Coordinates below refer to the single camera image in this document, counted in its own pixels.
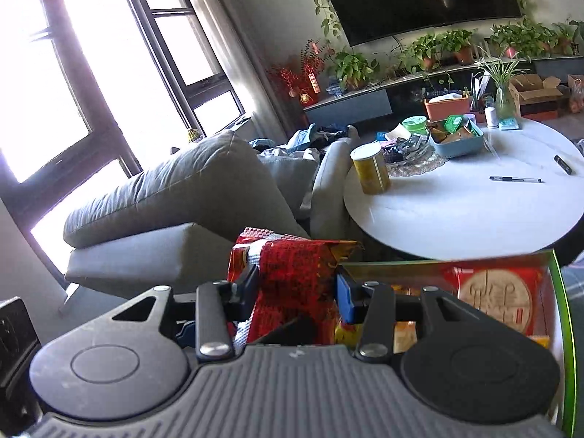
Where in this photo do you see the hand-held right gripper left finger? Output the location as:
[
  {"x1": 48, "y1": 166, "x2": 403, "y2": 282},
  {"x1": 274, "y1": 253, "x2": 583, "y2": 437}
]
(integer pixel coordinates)
[{"x1": 112, "y1": 265, "x2": 261, "y2": 361}]

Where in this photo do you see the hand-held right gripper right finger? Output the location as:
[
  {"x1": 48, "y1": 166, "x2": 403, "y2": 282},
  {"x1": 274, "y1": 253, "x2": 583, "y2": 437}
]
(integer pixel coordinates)
[{"x1": 335, "y1": 272, "x2": 462, "y2": 362}]

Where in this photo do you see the red packet with white band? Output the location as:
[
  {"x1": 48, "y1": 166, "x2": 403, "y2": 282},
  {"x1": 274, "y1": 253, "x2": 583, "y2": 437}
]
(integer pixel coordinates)
[{"x1": 227, "y1": 227, "x2": 366, "y2": 348}]

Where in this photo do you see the red rice cracker bag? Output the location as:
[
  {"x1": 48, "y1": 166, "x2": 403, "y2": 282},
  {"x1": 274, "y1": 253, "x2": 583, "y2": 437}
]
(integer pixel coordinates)
[{"x1": 440, "y1": 265, "x2": 551, "y2": 344}]

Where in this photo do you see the green cardboard box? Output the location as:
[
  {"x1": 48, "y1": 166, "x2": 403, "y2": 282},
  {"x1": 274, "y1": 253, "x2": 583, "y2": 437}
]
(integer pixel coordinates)
[{"x1": 342, "y1": 249, "x2": 578, "y2": 437}]

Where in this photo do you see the grey sofa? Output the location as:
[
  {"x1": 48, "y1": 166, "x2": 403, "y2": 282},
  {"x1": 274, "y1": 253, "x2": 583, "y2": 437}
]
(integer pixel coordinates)
[{"x1": 61, "y1": 125, "x2": 362, "y2": 300}]

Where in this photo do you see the yellow canister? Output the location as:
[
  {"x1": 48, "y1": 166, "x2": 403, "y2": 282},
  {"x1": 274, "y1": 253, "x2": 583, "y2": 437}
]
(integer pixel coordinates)
[{"x1": 350, "y1": 142, "x2": 392, "y2": 196}]

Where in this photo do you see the white round table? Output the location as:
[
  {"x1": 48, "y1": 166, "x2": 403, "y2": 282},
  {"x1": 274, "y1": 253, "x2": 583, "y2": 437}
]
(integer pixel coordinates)
[{"x1": 343, "y1": 116, "x2": 584, "y2": 262}]

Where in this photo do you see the pile of clothes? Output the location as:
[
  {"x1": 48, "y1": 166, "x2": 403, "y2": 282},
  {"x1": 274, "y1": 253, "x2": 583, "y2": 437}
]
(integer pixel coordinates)
[{"x1": 249, "y1": 123, "x2": 362, "y2": 161}]

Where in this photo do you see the green lid container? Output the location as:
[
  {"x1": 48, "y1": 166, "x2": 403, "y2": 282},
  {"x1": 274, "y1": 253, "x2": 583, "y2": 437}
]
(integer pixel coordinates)
[{"x1": 401, "y1": 116, "x2": 430, "y2": 137}]

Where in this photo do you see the blue storage basket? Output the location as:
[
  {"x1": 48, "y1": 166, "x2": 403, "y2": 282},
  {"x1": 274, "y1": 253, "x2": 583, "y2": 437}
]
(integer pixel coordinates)
[{"x1": 429, "y1": 118, "x2": 485, "y2": 160}]

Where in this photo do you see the pink storage basket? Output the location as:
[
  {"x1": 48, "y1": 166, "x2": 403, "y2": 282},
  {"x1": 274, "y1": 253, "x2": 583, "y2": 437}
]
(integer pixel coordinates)
[{"x1": 424, "y1": 92, "x2": 473, "y2": 124}]

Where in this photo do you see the red flower decoration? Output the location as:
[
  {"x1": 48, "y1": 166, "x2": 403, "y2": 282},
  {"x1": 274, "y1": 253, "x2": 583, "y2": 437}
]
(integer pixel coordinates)
[{"x1": 268, "y1": 39, "x2": 337, "y2": 107}]

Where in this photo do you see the potted green plant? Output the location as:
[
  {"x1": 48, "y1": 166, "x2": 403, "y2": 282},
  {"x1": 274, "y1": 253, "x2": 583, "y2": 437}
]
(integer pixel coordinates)
[
  {"x1": 328, "y1": 49, "x2": 380, "y2": 91},
  {"x1": 487, "y1": 19, "x2": 556, "y2": 58},
  {"x1": 440, "y1": 29, "x2": 476, "y2": 66},
  {"x1": 552, "y1": 19, "x2": 579, "y2": 56},
  {"x1": 400, "y1": 33, "x2": 441, "y2": 72}
]

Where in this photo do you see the spider plant in glass vase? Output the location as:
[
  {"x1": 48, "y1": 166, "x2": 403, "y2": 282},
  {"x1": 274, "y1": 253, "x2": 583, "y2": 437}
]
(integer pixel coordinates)
[{"x1": 472, "y1": 48, "x2": 531, "y2": 122}]

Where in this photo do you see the white curtain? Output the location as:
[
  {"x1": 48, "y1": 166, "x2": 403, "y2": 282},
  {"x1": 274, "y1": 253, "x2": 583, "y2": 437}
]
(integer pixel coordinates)
[{"x1": 176, "y1": 0, "x2": 293, "y2": 134}]

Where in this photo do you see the plastic bag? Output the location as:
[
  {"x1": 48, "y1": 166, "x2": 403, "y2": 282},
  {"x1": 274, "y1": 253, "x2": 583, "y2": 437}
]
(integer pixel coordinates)
[{"x1": 568, "y1": 75, "x2": 584, "y2": 116}]

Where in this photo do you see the window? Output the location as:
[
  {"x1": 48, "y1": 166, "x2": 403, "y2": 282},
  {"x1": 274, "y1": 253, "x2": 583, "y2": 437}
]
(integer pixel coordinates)
[{"x1": 0, "y1": 0, "x2": 250, "y2": 284}]

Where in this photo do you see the black television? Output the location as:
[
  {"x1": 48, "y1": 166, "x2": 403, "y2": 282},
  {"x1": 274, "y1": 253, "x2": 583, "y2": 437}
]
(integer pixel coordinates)
[{"x1": 319, "y1": 0, "x2": 524, "y2": 47}]

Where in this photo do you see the green wall vine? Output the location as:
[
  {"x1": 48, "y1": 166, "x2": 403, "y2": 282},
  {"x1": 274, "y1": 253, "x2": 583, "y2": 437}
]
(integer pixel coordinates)
[{"x1": 299, "y1": 0, "x2": 532, "y2": 42}]

